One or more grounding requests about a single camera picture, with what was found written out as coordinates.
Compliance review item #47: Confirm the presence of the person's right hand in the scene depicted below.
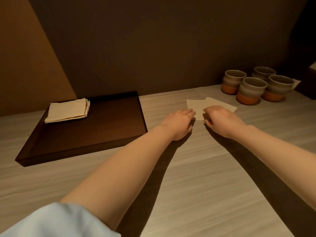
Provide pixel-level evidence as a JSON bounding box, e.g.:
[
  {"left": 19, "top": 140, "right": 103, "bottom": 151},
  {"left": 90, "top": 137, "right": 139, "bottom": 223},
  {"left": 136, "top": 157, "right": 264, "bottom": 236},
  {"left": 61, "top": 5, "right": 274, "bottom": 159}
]
[{"left": 203, "top": 105, "right": 247, "bottom": 139}]

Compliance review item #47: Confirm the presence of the grey and orange ceramic cup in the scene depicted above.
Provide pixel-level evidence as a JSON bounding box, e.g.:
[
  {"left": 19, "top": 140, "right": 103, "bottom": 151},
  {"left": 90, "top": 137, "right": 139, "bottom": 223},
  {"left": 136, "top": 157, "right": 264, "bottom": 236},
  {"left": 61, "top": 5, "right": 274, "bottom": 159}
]
[
  {"left": 261, "top": 75, "right": 295, "bottom": 102},
  {"left": 236, "top": 77, "right": 268, "bottom": 105},
  {"left": 221, "top": 70, "right": 247, "bottom": 95},
  {"left": 251, "top": 66, "right": 277, "bottom": 82}
]

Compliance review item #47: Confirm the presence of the dark box with white top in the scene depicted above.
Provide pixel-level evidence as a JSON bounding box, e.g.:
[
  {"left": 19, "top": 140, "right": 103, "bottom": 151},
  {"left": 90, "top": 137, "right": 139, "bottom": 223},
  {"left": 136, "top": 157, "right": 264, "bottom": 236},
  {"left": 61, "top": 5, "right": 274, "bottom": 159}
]
[{"left": 295, "top": 61, "right": 316, "bottom": 100}]

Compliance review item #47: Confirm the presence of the stack of folded beige napkins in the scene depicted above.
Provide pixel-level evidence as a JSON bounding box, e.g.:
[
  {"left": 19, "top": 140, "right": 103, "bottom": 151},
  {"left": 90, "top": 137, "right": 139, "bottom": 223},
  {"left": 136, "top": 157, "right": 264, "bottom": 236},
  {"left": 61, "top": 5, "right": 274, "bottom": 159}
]
[{"left": 44, "top": 98, "right": 90, "bottom": 124}]

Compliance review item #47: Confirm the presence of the beige paper napkin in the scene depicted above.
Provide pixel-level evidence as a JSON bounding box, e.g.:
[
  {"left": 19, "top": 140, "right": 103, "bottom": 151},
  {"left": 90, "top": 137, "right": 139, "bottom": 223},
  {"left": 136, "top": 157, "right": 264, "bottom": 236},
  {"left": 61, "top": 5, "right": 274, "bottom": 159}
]
[{"left": 186, "top": 97, "right": 237, "bottom": 121}]

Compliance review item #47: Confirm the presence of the light blue sleeve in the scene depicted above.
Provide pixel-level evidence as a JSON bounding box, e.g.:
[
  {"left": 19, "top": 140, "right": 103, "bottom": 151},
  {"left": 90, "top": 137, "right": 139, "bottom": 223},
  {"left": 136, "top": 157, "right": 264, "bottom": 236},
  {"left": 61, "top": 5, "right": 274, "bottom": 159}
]
[{"left": 0, "top": 202, "right": 122, "bottom": 237}]

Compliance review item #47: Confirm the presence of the person's right forearm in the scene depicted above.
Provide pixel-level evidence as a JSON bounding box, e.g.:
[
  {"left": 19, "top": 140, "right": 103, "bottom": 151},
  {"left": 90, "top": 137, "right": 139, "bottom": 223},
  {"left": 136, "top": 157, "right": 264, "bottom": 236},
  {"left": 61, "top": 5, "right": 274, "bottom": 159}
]
[{"left": 234, "top": 125, "right": 316, "bottom": 211}]

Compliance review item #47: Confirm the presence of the dark brown rectangular tray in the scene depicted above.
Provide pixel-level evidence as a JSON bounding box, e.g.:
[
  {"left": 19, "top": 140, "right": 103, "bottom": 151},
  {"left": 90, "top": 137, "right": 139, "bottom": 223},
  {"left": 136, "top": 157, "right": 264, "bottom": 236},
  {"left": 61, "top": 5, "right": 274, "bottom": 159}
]
[{"left": 15, "top": 91, "right": 148, "bottom": 167}]

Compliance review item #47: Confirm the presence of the person's left hand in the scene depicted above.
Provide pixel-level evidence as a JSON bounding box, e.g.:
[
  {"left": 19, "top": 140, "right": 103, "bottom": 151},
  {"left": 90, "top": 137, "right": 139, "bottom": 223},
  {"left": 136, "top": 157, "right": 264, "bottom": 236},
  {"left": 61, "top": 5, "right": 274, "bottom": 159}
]
[{"left": 160, "top": 108, "right": 196, "bottom": 141}]

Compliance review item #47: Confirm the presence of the person's left forearm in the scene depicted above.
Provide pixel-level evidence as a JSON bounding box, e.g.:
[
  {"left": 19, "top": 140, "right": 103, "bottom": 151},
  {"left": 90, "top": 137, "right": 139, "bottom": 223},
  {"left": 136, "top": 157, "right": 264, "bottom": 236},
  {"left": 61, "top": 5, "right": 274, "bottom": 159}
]
[{"left": 60, "top": 125, "right": 175, "bottom": 230}]

